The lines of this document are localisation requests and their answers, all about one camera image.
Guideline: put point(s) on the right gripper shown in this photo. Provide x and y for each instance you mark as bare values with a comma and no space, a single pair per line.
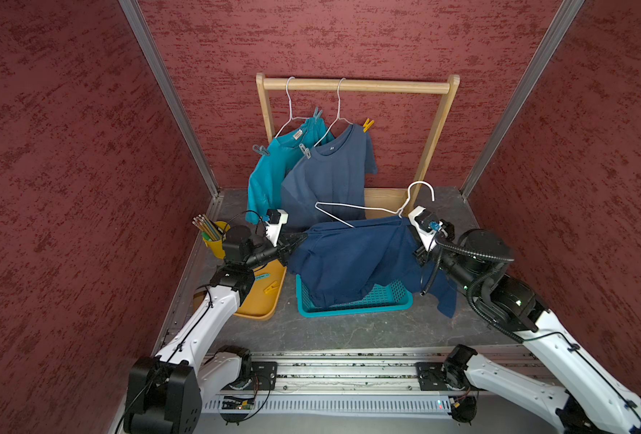
421,254

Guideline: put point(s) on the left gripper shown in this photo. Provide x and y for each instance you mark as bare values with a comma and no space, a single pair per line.
285,250

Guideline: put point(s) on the yellow clothespin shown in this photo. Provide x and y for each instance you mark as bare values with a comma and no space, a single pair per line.
368,124
272,289

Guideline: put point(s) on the navy blue t-shirt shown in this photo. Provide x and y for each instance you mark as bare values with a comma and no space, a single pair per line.
340,264

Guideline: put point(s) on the white wire hanger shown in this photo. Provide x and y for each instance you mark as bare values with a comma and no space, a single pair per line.
291,116
353,208
338,116

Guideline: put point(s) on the grey clothespin on teal shoulder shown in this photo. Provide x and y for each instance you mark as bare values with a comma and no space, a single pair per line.
261,150

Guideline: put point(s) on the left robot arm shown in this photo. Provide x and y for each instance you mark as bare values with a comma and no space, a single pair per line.
166,392

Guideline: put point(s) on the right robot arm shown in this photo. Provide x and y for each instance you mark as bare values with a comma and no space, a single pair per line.
587,400

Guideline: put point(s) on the teal plastic basket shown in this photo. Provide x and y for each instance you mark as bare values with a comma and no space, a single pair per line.
381,299

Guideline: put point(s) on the teal t-shirt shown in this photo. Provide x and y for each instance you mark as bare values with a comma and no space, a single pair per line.
283,154

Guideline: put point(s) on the yellow tray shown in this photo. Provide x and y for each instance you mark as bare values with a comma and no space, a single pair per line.
258,306

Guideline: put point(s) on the wooden clothes rack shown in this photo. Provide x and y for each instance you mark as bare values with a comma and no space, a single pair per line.
446,90

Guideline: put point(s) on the grey-blue t-shirt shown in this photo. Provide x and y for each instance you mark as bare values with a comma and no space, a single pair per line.
336,172

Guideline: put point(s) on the yellow pencil cup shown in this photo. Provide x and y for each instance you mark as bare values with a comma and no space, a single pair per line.
216,247

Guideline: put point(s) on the coloured pencils bunch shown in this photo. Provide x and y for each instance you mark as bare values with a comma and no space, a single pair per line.
208,227

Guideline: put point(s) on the grey clothespin on grey-blue shirt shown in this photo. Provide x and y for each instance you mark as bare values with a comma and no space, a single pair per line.
305,151

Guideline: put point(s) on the teal-grey clothespin top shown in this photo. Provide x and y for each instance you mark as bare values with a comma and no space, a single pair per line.
316,114

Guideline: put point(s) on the right corner aluminium profile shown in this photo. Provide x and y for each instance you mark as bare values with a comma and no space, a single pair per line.
554,35

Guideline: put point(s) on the corner aluminium profile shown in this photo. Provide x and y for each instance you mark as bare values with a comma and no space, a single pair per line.
554,35
146,42

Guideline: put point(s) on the left corner aluminium profile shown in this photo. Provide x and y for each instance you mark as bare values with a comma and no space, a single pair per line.
146,42

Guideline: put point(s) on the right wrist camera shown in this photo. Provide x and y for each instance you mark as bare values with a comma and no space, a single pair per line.
423,222

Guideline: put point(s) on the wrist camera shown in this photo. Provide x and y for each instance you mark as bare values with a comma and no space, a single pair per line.
423,222
276,218

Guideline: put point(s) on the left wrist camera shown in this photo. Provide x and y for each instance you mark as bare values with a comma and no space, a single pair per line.
276,218

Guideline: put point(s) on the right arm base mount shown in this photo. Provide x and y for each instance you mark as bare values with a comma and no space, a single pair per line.
443,377

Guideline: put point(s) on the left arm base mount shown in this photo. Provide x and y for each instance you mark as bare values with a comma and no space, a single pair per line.
258,376

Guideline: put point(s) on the aluminium rail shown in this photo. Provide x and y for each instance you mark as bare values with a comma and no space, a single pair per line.
337,376

